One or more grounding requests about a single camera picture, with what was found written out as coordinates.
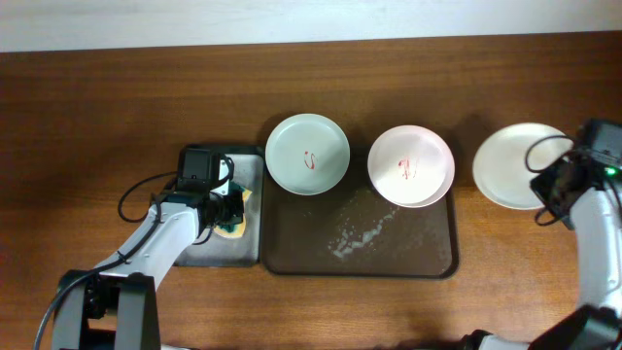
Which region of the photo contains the green yellow sponge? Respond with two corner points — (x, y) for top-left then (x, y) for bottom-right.
(213, 182), (252, 239)

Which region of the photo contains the white plate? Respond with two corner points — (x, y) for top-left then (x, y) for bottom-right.
(472, 122), (572, 210)

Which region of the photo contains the pale green plate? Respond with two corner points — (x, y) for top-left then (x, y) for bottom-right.
(265, 114), (351, 195)

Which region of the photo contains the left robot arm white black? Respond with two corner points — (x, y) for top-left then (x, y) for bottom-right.
(34, 146), (244, 349)

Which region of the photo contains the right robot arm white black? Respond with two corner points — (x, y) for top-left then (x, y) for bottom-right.
(456, 120), (621, 349)

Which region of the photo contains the small grey soapy tray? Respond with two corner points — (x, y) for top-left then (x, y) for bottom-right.
(165, 144), (264, 266)

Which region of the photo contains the large brown tray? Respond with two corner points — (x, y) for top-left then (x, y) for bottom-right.
(259, 147), (460, 280)

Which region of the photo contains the pink plate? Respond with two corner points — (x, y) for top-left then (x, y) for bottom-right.
(367, 125), (456, 208)

